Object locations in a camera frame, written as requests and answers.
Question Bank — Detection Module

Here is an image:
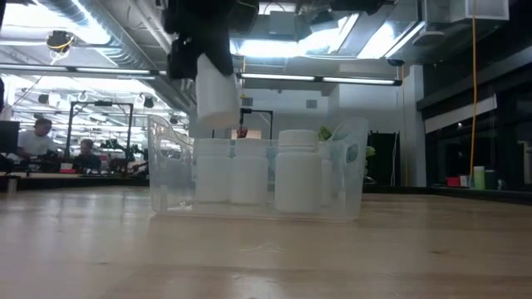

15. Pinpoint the light green cup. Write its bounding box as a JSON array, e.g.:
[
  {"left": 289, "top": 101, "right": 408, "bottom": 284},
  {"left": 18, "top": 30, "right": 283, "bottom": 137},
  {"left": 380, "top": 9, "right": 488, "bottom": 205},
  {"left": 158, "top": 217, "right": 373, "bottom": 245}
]
[{"left": 472, "top": 165, "right": 486, "bottom": 190}]

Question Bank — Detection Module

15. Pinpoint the green artificial plant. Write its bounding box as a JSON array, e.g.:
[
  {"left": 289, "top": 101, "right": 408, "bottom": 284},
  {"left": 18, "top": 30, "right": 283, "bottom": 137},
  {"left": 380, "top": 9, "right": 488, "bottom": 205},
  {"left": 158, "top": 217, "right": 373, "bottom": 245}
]
[{"left": 318, "top": 125, "right": 377, "bottom": 184}]

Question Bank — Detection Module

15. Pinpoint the black cabinet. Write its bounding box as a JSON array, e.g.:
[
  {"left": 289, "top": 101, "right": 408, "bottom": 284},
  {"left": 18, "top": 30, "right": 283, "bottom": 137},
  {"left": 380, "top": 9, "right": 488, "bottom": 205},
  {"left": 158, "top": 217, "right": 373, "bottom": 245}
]
[{"left": 364, "top": 130, "right": 406, "bottom": 187}]

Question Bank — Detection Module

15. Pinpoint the clear plastic basket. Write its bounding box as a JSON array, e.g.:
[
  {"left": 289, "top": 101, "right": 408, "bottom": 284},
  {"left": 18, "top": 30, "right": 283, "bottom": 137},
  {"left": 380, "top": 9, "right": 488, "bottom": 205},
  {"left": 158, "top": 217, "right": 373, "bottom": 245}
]
[{"left": 147, "top": 115, "right": 369, "bottom": 221}]

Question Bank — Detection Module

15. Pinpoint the black yellow cable reel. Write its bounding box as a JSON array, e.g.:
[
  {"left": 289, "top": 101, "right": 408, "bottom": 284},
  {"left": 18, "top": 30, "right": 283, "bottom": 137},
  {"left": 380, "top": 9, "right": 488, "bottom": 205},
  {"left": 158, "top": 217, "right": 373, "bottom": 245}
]
[{"left": 44, "top": 29, "right": 76, "bottom": 54}]

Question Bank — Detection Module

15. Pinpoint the yellow extension cable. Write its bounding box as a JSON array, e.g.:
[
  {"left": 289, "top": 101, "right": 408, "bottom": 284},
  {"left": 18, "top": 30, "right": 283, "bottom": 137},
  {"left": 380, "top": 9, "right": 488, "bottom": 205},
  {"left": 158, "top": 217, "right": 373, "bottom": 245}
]
[{"left": 468, "top": 0, "right": 479, "bottom": 187}]

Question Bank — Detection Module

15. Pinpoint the black robot station frame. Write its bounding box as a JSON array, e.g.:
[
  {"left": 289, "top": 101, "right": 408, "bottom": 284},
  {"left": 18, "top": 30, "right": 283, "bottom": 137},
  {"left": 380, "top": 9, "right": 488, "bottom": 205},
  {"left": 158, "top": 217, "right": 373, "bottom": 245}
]
[
  {"left": 239, "top": 107, "right": 274, "bottom": 140},
  {"left": 67, "top": 100, "right": 135, "bottom": 163}
]

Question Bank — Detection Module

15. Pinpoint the black monitor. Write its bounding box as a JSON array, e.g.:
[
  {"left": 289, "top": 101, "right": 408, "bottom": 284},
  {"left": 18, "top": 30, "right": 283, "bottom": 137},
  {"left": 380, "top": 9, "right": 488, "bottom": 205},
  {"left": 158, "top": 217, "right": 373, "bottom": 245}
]
[{"left": 0, "top": 120, "right": 21, "bottom": 154}]

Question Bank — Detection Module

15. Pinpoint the long LED light bar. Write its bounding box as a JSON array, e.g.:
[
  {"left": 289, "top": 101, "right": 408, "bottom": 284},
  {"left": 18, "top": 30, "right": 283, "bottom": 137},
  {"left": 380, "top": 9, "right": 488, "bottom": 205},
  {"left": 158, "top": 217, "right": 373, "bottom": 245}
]
[{"left": 0, "top": 63, "right": 403, "bottom": 87}]

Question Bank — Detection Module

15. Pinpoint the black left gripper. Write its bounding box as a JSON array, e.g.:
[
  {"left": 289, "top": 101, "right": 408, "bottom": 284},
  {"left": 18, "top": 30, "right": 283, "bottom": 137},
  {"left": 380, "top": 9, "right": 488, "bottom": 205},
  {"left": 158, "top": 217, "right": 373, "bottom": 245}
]
[{"left": 162, "top": 0, "right": 237, "bottom": 81}]

